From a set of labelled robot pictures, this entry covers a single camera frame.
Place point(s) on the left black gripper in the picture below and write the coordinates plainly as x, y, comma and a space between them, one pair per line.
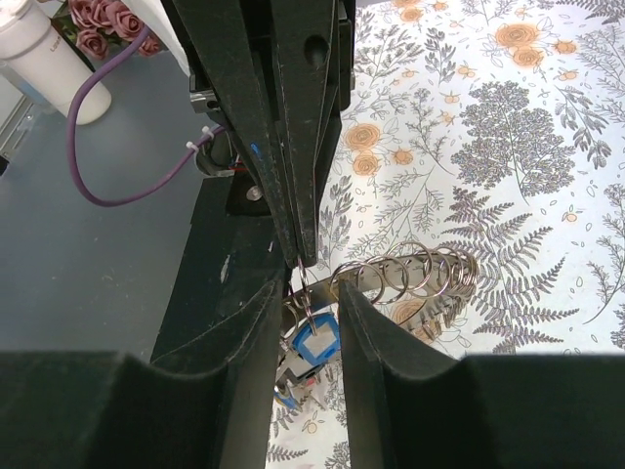
250, 60

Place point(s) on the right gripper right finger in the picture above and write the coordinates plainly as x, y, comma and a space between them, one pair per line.
411, 406

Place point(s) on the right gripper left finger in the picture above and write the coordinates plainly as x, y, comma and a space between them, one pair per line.
206, 404

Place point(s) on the blue key tag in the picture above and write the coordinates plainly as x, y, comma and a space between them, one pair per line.
320, 346

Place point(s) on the silver keyring with keys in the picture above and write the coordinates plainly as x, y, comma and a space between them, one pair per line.
442, 280

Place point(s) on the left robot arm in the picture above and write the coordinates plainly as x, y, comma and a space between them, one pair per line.
163, 21

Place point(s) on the pink artificial flowers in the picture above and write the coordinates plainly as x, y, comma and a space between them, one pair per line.
96, 26

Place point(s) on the white plastic bottle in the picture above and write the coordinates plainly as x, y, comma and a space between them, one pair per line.
33, 49

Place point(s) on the floral table mat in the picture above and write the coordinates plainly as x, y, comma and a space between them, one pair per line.
496, 128

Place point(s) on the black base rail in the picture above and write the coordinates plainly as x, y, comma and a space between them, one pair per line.
232, 258

